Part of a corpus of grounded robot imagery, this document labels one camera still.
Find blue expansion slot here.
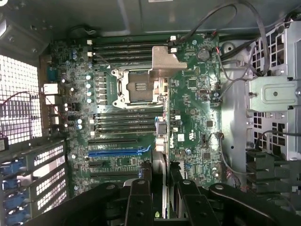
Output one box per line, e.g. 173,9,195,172
88,145,151,158

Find card retention bar blue clips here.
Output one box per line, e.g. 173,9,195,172
0,159,30,226

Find looping data wire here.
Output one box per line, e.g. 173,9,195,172
174,0,271,76

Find black long expansion slot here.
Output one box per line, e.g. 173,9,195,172
89,172,141,179
88,138,139,145

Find CPU socket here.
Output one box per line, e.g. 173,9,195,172
111,68,170,109

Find round coin cell battery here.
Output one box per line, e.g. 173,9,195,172
197,48,210,60

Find open black PC case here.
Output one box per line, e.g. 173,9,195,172
0,0,301,226

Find green motherboard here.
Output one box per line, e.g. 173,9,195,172
40,32,223,189

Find silver metal disk cage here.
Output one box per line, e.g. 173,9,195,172
246,21,301,161

